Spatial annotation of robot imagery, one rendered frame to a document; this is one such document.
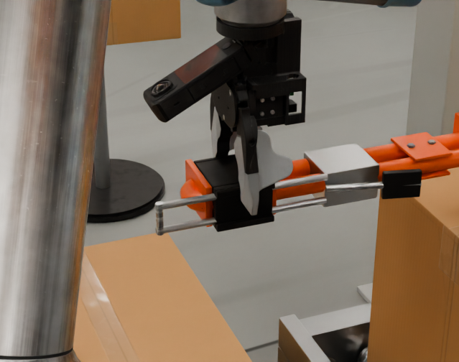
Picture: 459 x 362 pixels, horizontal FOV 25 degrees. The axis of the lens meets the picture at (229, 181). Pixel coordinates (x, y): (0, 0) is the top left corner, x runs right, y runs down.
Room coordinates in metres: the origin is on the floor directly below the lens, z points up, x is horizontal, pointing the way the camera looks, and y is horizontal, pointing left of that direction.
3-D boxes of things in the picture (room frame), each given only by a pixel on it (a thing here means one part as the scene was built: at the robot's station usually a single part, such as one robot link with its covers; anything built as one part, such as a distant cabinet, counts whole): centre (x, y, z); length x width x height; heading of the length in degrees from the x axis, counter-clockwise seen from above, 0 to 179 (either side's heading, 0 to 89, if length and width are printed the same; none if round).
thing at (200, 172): (1.04, 0.00, 1.08); 0.08 x 0.07 x 0.05; 110
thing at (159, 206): (1.01, -0.07, 1.08); 0.31 x 0.03 x 0.05; 110
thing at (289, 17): (1.04, -0.03, 1.22); 0.09 x 0.08 x 0.12; 110
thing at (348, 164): (1.08, -0.13, 1.07); 0.07 x 0.07 x 0.04; 20
